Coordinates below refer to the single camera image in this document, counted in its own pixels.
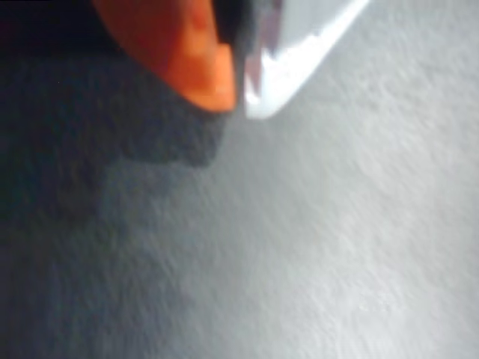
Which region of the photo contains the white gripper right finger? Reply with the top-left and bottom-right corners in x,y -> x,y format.
242,0 -> 372,121

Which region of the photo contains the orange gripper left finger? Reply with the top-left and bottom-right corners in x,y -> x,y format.
91,0 -> 238,114

